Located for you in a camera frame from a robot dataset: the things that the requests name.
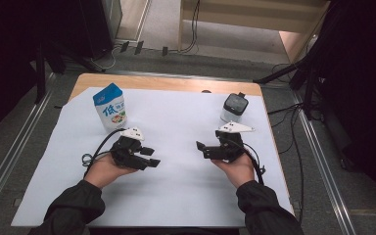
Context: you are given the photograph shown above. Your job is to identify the light wooden shelf frame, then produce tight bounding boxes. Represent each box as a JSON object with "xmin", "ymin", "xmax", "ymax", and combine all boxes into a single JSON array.
[{"xmin": 177, "ymin": 0, "xmax": 331, "ymax": 64}]

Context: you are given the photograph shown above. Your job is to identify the blue and white milk carton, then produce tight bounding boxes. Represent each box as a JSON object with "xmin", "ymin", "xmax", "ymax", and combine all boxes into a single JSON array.
[{"xmin": 92, "ymin": 82, "xmax": 128, "ymax": 133}]

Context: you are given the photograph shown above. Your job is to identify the hand-held gripper cable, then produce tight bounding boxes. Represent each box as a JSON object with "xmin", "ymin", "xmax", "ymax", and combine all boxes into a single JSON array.
[
  {"xmin": 228, "ymin": 140, "xmax": 267, "ymax": 186},
  {"xmin": 81, "ymin": 127, "xmax": 126, "ymax": 179}
]

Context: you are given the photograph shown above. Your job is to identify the metal floor rail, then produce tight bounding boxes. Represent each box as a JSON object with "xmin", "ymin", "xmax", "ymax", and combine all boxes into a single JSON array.
[
  {"xmin": 0, "ymin": 72, "xmax": 57, "ymax": 226},
  {"xmin": 290, "ymin": 91, "xmax": 357, "ymax": 235}
]

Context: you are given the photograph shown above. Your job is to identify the white paper sheet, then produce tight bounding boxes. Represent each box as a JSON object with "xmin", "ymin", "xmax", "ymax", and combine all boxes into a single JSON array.
[{"xmin": 10, "ymin": 86, "xmax": 296, "ymax": 228}]

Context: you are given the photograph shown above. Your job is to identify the hanging black cable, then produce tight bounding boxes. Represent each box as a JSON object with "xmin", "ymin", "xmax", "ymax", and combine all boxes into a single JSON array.
[{"xmin": 179, "ymin": 0, "xmax": 201, "ymax": 54}]

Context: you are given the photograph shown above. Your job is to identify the black metal stand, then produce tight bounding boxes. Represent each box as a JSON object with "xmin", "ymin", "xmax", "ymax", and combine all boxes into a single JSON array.
[{"xmin": 33, "ymin": 42, "xmax": 67, "ymax": 105}]

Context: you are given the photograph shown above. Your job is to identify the person's right hand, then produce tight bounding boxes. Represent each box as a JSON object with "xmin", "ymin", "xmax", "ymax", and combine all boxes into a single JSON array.
[{"xmin": 210, "ymin": 153, "xmax": 257, "ymax": 189}]

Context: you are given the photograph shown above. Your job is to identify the black tripod stand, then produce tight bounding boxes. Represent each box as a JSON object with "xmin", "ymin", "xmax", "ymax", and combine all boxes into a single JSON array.
[{"xmin": 253, "ymin": 48, "xmax": 324, "ymax": 120}]

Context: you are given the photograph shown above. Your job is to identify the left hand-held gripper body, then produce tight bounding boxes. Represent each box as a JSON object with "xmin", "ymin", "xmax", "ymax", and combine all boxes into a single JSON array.
[{"xmin": 110, "ymin": 126, "xmax": 146, "ymax": 169}]

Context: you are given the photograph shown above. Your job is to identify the left hand-held gripper cable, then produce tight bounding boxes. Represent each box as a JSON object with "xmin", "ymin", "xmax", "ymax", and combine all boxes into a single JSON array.
[{"xmin": 81, "ymin": 127, "xmax": 126, "ymax": 179}]

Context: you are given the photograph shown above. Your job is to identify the black floor cables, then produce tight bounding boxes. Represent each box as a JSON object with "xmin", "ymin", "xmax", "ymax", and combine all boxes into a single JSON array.
[{"xmin": 267, "ymin": 103, "xmax": 306, "ymax": 226}]

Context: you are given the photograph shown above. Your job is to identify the person's left hand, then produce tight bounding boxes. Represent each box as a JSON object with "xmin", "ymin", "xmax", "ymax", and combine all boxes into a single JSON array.
[{"xmin": 83, "ymin": 152, "xmax": 138, "ymax": 190}]

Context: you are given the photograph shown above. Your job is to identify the right hand-held gripper cable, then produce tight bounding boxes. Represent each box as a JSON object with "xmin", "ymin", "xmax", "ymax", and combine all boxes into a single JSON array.
[{"xmin": 228, "ymin": 140, "xmax": 267, "ymax": 186}]

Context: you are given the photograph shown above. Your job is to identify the dark curtain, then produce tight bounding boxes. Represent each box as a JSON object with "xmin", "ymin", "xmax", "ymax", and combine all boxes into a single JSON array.
[
  {"xmin": 0, "ymin": 0, "xmax": 113, "ymax": 145},
  {"xmin": 319, "ymin": 0, "xmax": 376, "ymax": 213}
]

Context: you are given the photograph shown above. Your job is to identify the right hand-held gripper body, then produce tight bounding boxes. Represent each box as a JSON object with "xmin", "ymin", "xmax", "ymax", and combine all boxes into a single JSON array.
[{"xmin": 214, "ymin": 120, "xmax": 256, "ymax": 162}]

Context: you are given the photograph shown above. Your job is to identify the clear container with black lid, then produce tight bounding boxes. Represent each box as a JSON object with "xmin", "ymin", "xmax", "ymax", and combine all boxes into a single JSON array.
[{"xmin": 219, "ymin": 92, "xmax": 250, "ymax": 124}]

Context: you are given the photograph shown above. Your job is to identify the white floor cable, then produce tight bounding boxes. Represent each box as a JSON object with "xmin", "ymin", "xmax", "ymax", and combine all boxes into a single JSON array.
[{"xmin": 89, "ymin": 44, "xmax": 122, "ymax": 71}]

